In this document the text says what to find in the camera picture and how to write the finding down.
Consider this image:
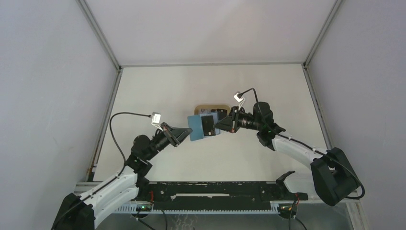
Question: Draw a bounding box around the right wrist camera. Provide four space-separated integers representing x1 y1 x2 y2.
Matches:
234 92 245 108

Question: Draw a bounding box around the black mounting base plate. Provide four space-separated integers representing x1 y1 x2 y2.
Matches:
136 181 308 207

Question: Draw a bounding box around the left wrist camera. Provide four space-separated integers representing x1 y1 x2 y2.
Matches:
151 112 161 129

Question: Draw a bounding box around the blue card holder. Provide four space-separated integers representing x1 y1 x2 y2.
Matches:
187 112 220 141

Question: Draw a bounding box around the beige oval tray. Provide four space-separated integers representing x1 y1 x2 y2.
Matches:
194 103 230 115

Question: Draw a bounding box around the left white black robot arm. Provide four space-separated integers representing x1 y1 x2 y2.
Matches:
51 123 192 230

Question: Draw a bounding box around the white toothed cable duct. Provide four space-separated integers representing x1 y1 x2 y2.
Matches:
113 203 280 214

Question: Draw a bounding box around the black card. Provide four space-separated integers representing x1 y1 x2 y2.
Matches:
211 109 228 120
201 115 216 137

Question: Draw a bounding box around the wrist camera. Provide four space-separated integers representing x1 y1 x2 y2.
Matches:
234 92 245 108
151 112 161 129

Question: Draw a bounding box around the black card in tray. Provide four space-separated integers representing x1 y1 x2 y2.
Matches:
211 109 228 120

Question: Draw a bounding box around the black cable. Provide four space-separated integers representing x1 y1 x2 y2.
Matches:
239 88 365 230
109 112 152 175

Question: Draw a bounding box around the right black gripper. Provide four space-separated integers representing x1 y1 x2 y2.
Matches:
214 105 262 133

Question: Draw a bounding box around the left black cable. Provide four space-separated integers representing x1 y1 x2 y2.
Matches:
109 112 152 175

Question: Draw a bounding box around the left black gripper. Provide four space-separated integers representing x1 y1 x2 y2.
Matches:
145 122 192 161

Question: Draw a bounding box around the right black cable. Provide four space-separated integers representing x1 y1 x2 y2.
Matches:
239 88 365 230

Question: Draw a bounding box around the white card in tray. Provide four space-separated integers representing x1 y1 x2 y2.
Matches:
199 109 211 114

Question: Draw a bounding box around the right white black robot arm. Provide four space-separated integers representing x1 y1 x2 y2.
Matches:
215 102 365 206

